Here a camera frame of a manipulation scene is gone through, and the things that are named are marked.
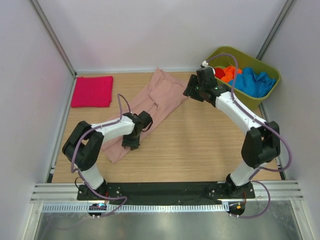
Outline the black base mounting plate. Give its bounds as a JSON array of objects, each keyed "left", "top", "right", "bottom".
[{"left": 76, "top": 181, "right": 256, "bottom": 206}]

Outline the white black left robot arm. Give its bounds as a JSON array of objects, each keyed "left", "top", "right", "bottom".
[{"left": 62, "top": 111, "right": 153, "bottom": 200}]

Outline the olive green plastic bin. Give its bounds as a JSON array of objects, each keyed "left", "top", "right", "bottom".
[{"left": 207, "top": 46, "right": 281, "bottom": 110}]

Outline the orange t shirt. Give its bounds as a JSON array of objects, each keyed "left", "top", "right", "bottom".
[{"left": 220, "top": 65, "right": 243, "bottom": 83}]

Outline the blue t shirt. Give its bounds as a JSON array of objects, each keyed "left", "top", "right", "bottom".
[{"left": 234, "top": 67, "right": 276, "bottom": 98}]

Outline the folded magenta t shirt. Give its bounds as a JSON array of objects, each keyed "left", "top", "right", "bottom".
[{"left": 70, "top": 76, "right": 114, "bottom": 108}]

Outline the dusty pink t shirt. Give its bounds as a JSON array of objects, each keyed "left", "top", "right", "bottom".
[{"left": 101, "top": 67, "right": 190, "bottom": 165}]

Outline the white slotted cable duct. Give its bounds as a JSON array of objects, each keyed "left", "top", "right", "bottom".
[{"left": 42, "top": 202, "right": 229, "bottom": 213}]

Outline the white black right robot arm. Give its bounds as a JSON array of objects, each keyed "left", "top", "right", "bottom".
[{"left": 183, "top": 67, "right": 281, "bottom": 198}]

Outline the red t shirt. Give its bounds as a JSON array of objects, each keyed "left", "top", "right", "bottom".
[{"left": 214, "top": 67, "right": 225, "bottom": 79}]

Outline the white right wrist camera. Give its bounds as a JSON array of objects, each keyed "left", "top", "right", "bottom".
[{"left": 200, "top": 60, "right": 209, "bottom": 68}]

